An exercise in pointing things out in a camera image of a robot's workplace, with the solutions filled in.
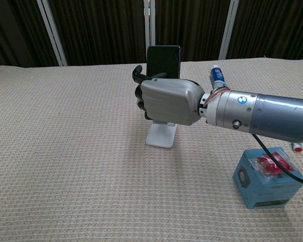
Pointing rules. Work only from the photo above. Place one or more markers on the blue white toothpaste tube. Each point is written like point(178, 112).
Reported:
point(218, 75)

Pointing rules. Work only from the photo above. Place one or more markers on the blue box with red packet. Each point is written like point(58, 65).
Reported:
point(265, 181)

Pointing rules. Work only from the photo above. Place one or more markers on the red and white pen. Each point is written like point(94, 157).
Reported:
point(297, 147)

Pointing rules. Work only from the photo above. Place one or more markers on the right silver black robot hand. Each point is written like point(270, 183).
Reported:
point(169, 100)

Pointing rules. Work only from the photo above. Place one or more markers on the white partition frame post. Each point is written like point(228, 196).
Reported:
point(147, 25)
point(227, 27)
point(51, 32)

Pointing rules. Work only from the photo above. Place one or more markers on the beige woven tablecloth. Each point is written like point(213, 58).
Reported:
point(65, 151)

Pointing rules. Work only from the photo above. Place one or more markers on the black pleated curtain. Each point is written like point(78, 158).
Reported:
point(103, 30)

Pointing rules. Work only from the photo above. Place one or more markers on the black smartphone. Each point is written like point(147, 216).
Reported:
point(163, 61)

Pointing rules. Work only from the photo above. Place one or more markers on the white phone stand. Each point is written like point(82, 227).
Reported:
point(161, 136)

